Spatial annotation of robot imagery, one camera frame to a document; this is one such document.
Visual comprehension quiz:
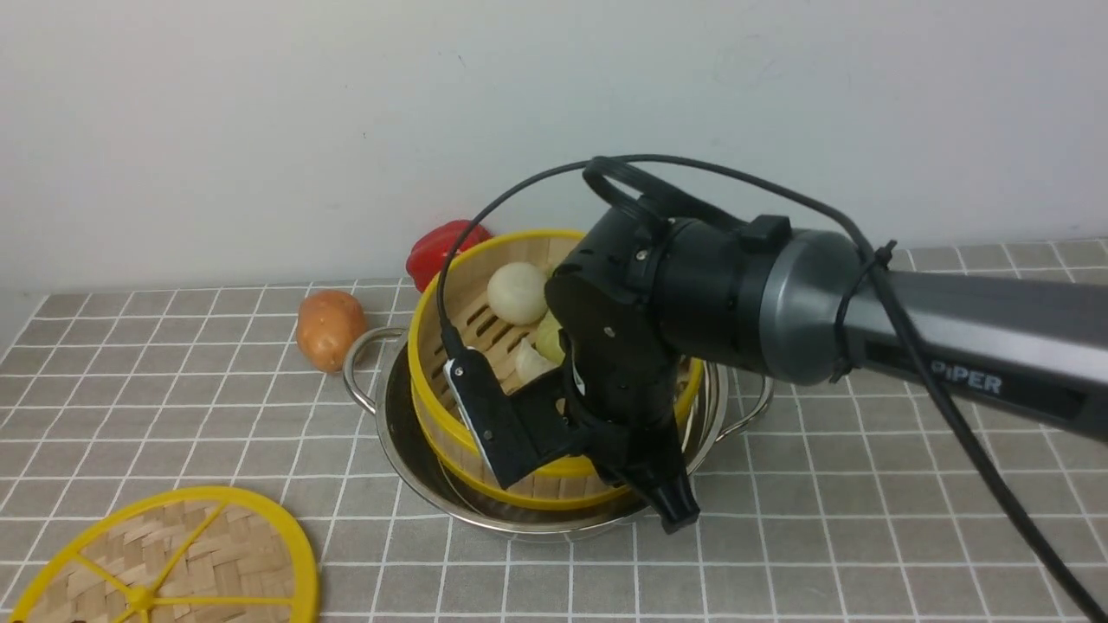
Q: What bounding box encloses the brown potato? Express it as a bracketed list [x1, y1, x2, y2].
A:
[296, 289, 369, 374]

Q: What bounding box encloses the stainless steel pot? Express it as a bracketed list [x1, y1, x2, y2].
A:
[343, 326, 774, 542]

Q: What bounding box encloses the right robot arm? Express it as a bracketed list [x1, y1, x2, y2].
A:
[544, 197, 1107, 533]

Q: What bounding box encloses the yellow woven bamboo steamer lid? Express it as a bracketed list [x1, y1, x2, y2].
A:
[10, 486, 321, 622]

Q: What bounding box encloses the red bell pepper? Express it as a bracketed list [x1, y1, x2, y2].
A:
[406, 219, 468, 294]

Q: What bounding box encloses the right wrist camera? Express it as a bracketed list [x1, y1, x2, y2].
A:
[444, 348, 586, 489]

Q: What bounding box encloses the white round bun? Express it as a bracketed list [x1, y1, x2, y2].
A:
[486, 261, 548, 326]

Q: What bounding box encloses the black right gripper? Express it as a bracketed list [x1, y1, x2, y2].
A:
[546, 210, 700, 535]

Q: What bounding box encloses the yellow-green round bun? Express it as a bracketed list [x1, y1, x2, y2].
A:
[533, 312, 564, 364]

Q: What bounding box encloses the black right camera cable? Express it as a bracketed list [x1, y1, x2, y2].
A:
[435, 154, 1108, 623]

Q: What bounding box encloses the yellow rimmed bamboo steamer basket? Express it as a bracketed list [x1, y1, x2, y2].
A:
[408, 229, 702, 511]

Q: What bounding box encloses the white dumpling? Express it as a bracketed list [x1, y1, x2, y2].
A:
[514, 339, 560, 385]

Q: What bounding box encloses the grey checkered tablecloth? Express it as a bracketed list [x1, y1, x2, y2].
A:
[1, 277, 1083, 622]

